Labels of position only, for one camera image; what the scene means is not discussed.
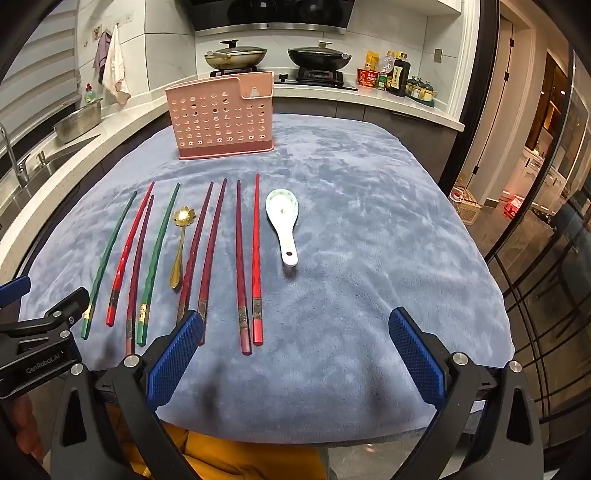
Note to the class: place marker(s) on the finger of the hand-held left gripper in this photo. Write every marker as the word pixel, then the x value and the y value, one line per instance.
pixel 60 302
pixel 11 290

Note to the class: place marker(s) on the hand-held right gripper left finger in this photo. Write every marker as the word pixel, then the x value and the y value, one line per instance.
pixel 178 357

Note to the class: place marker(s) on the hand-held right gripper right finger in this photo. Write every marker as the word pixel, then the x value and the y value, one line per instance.
pixel 415 355

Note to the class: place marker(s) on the green chopstick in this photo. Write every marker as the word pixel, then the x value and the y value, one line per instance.
pixel 156 254
pixel 111 258

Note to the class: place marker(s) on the dark red chopstick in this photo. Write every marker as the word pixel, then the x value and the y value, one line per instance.
pixel 240 258
pixel 213 249
pixel 135 277
pixel 196 251

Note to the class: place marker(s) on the bright red chopstick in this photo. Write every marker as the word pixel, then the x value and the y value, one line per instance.
pixel 256 258
pixel 133 244

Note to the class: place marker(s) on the gold flower spoon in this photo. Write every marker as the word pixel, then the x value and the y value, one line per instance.
pixel 183 216

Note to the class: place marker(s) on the white ceramic spoon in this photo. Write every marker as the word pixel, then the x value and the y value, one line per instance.
pixel 281 207

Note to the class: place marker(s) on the pink perforated utensil holder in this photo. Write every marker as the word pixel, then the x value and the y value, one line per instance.
pixel 221 120

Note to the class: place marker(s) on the person's left hand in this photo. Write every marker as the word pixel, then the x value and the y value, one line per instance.
pixel 25 424

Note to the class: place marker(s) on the yellow clothing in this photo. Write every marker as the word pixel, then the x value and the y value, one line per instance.
pixel 207 457

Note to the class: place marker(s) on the chrome faucet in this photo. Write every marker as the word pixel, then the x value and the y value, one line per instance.
pixel 16 161

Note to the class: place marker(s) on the blue fleece blanket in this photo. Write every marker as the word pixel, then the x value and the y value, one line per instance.
pixel 346 240

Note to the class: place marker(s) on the steel sink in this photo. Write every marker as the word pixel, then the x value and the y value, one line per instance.
pixel 51 161

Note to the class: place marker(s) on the wicker basket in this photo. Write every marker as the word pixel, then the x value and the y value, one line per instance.
pixel 467 207

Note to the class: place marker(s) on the red box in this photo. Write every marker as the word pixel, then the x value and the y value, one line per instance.
pixel 512 208

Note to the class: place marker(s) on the metal basin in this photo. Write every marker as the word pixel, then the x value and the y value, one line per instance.
pixel 76 122

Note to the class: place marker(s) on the green dish soap bottle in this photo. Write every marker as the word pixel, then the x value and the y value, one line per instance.
pixel 91 96

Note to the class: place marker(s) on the window blind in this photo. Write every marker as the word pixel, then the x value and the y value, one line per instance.
pixel 32 69

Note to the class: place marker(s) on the white hanging towel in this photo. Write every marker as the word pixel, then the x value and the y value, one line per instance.
pixel 115 69

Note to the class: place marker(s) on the purple hanging cloth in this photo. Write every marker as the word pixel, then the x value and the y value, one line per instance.
pixel 101 53

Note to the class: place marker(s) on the condiment jar set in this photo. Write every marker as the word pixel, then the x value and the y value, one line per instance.
pixel 422 90

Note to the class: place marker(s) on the white kitchen counter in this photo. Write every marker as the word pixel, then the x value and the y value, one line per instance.
pixel 323 99

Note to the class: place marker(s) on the dark sauce bottle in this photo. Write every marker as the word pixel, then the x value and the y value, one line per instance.
pixel 399 76

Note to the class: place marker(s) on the red tin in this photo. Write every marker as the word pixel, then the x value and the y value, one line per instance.
pixel 368 77

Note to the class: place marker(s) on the black gas stove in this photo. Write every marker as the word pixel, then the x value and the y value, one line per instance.
pixel 318 78

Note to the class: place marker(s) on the clear plastic bottle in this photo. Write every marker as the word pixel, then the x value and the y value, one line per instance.
pixel 388 62

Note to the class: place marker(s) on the yellow packet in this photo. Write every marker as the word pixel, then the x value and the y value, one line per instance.
pixel 372 60

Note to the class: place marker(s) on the wok with glass lid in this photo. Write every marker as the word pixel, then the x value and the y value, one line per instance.
pixel 235 55

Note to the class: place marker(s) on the black wok with lid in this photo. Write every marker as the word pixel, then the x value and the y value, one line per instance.
pixel 318 57

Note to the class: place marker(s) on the black range hood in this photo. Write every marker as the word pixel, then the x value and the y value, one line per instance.
pixel 268 14

